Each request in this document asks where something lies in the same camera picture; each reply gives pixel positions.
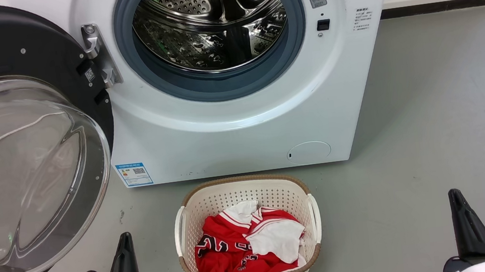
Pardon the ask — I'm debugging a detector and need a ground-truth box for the cream perforated laundry basket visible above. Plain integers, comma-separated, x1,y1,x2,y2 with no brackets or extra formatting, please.
169,168,328,272

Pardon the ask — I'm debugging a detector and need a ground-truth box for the silver metal door hinge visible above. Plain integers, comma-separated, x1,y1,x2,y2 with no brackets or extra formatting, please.
80,21,124,90

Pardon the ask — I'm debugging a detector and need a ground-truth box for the stainless steel washer drum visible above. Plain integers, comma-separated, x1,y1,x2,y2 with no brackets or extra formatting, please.
130,0,293,81

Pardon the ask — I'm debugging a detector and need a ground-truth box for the white garment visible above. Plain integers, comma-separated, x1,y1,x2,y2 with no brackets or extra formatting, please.
223,194,310,272

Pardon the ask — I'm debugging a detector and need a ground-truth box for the blue energy label sticker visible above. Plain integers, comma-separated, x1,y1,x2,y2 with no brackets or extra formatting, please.
114,160,154,189

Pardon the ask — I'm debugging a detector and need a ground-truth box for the white front-load washing machine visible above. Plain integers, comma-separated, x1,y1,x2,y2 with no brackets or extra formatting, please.
67,0,416,193

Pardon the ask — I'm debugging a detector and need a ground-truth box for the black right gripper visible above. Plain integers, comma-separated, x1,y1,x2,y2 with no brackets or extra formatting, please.
433,185,485,272

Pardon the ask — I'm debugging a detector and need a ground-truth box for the red basketball jersey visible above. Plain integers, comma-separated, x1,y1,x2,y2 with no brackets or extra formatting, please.
190,203,309,272

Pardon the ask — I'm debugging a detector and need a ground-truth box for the white printed text sticker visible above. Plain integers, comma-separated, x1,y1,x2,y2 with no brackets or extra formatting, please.
350,6,375,33

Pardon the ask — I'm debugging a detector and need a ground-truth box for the round white filter cover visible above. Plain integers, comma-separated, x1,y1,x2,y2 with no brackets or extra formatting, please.
286,139,333,167

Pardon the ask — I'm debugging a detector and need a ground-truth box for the black round glass washer door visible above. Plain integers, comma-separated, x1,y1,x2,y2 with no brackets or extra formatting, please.
0,0,132,272

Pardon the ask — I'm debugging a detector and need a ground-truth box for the white power cable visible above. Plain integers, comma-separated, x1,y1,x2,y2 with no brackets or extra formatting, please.
0,111,72,160

